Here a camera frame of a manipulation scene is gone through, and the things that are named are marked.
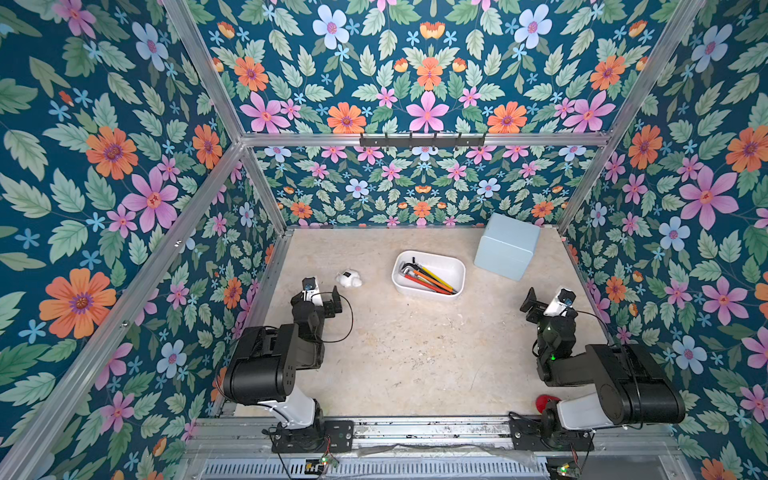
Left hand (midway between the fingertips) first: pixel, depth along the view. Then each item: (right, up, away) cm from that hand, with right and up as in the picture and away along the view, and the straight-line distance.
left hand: (321, 286), depth 92 cm
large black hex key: (+34, +3, +13) cm, 37 cm away
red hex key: (+31, 0, +10) cm, 33 cm away
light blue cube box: (+59, +13, +2) cm, 60 cm away
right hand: (+69, -1, -5) cm, 69 cm away
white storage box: (+42, +5, +10) cm, 44 cm away
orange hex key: (+36, +1, +10) cm, 37 cm away
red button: (+64, -30, -12) cm, 71 cm away
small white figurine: (+7, +1, +9) cm, 11 cm away
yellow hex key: (+38, +2, +13) cm, 40 cm away
